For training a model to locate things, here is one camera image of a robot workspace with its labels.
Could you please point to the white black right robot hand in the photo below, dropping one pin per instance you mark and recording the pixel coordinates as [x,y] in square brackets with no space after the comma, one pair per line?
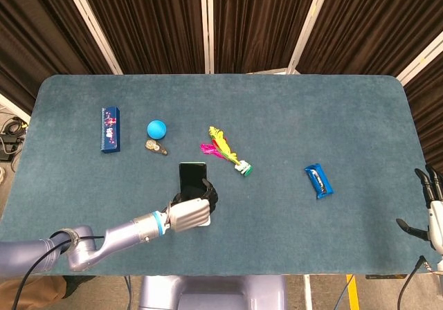
[436,216]

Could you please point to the blue cookie packet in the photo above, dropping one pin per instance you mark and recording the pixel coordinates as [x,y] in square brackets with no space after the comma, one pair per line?
[320,182]

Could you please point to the dark blue printed box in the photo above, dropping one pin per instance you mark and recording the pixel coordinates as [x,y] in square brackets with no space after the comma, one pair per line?
[110,130]

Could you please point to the blue rubber ball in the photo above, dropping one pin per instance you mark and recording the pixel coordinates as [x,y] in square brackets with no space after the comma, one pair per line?
[156,129]

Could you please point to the white table leg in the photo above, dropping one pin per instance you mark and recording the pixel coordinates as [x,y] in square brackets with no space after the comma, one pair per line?
[308,292]

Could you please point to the colourful feather shuttlecock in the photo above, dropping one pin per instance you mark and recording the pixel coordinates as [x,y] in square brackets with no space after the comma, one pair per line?
[225,147]

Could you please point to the blue carpet table cloth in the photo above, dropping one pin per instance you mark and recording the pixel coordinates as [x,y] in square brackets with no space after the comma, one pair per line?
[277,220]

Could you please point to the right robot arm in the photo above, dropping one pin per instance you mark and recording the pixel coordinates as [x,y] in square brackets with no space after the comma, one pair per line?
[440,263]

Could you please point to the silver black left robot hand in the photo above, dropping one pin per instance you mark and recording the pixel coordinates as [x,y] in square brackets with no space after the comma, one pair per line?
[188,214]

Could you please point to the black smartphone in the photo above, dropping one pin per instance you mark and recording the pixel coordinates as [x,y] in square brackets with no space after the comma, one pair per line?
[191,178]

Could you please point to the lavender robot torso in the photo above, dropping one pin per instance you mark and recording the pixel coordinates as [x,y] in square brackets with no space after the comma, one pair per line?
[214,292]

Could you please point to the dark brown curtain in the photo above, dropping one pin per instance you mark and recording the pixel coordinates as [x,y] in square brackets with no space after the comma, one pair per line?
[155,19]

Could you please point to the brown cardboard box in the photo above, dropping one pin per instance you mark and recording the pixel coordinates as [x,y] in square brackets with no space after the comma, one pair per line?
[31,294]

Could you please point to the lavender left robot arm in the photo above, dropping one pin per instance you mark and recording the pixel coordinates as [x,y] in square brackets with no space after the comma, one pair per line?
[114,235]

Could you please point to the white partition frame post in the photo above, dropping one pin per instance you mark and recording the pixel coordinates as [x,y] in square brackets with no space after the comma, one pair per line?
[93,26]
[420,59]
[309,26]
[207,23]

